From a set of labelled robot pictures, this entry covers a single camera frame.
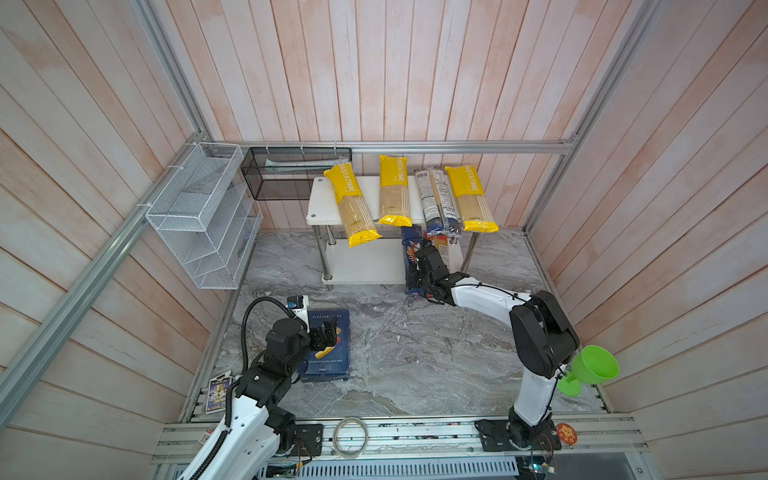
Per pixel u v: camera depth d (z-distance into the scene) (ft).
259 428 1.69
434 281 2.42
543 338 1.65
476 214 2.41
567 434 2.44
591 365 2.31
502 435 2.39
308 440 2.41
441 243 3.43
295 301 2.21
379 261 3.54
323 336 2.30
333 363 2.62
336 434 2.41
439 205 2.49
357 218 2.39
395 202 2.50
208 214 2.39
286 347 1.90
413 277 2.82
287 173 3.41
